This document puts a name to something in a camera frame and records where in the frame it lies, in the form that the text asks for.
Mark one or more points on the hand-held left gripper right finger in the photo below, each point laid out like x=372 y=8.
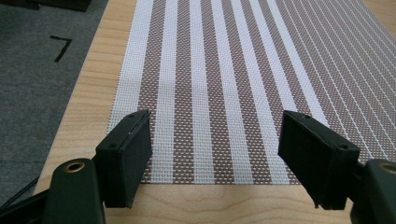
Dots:
x=317 y=155

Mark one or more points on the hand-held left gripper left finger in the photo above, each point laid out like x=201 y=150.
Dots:
x=124 y=161

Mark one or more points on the brown white striped woven placemat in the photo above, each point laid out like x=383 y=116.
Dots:
x=236 y=90

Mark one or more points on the black object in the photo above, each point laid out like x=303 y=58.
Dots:
x=49 y=3

